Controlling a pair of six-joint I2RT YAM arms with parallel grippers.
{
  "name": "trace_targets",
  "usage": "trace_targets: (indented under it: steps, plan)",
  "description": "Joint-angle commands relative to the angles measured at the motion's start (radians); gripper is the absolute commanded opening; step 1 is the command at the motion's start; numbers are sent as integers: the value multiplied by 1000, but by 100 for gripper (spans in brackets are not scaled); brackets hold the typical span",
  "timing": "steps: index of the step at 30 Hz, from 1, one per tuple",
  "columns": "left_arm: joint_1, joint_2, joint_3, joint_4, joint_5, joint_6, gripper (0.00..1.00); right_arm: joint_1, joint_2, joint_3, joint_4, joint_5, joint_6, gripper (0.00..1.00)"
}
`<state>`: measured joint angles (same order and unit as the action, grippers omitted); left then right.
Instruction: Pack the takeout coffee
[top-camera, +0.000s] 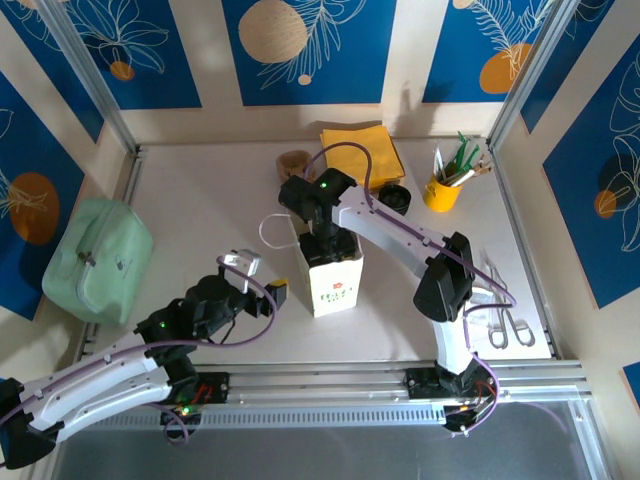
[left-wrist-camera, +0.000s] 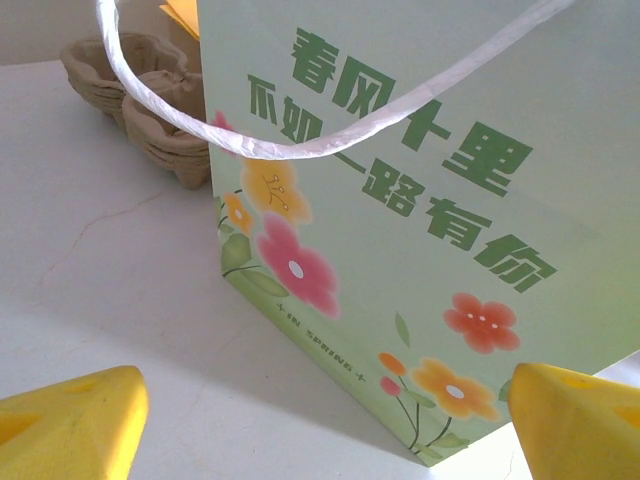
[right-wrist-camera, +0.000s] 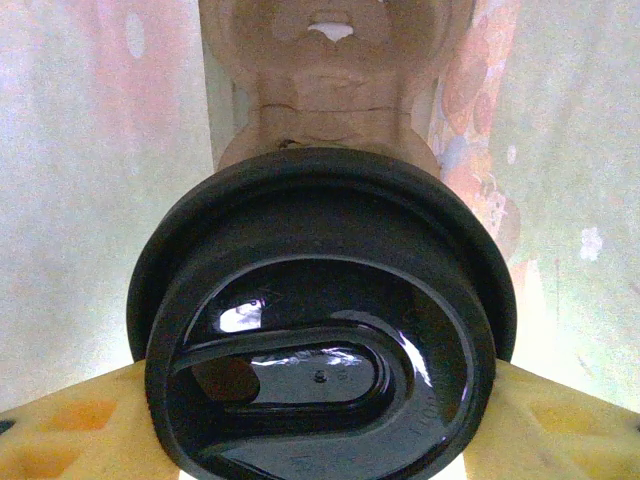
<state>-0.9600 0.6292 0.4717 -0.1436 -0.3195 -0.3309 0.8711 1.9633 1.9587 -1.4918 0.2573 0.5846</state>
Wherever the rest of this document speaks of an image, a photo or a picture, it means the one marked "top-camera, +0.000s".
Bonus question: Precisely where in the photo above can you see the white paper gift bag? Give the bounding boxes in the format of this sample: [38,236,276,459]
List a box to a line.
[258,213,365,320]

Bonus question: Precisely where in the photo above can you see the brown cardboard cup carrier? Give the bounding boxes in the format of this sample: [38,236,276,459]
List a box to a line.
[275,148,316,184]

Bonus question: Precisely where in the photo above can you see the stack of black lids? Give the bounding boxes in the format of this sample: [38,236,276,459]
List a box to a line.
[377,183,412,217]

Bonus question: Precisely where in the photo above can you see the stack of yellow napkins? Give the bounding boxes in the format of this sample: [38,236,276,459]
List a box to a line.
[319,124,406,191]

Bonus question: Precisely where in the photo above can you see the left controller board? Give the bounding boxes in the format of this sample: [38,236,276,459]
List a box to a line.
[158,405,204,445]

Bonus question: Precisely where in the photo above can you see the controller board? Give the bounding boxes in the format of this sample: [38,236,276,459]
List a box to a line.
[442,401,496,440]
[158,405,204,445]

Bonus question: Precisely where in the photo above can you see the yellow utensil holder cup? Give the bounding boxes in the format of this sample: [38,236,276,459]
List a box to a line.
[423,172,464,214]

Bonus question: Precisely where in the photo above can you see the mint green lunch bag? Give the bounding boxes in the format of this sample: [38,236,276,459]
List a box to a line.
[42,197,155,324]

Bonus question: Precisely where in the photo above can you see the grey metal panel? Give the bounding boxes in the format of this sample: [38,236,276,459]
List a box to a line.
[49,399,601,480]

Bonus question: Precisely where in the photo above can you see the clear plastic packet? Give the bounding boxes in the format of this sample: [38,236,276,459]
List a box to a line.
[467,284,506,326]

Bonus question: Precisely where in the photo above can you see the metal scissors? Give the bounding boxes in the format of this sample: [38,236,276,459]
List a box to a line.
[479,248,537,350]

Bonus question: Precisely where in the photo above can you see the right controller board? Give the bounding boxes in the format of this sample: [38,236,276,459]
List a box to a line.
[442,401,496,440]

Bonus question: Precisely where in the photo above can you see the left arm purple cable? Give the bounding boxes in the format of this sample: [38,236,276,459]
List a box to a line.
[0,254,279,429]

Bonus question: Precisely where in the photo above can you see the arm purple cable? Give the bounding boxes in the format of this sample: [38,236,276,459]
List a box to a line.
[303,141,518,436]
[0,254,279,429]

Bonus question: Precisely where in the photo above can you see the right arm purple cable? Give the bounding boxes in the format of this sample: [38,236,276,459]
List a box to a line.
[303,141,518,436]

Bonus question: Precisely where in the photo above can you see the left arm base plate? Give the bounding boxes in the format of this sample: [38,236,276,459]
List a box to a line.
[164,372,231,406]

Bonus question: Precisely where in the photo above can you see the aluminium front frame rail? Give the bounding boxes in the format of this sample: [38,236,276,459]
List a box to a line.
[107,358,586,407]

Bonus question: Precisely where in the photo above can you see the slotted grey cable duct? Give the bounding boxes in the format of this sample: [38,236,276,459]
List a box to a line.
[89,402,449,431]

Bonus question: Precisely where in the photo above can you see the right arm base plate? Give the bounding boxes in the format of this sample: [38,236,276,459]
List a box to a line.
[404,367,501,401]

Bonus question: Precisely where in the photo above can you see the aluminium frame post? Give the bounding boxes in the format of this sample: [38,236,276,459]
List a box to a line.
[487,0,584,151]
[37,0,141,154]

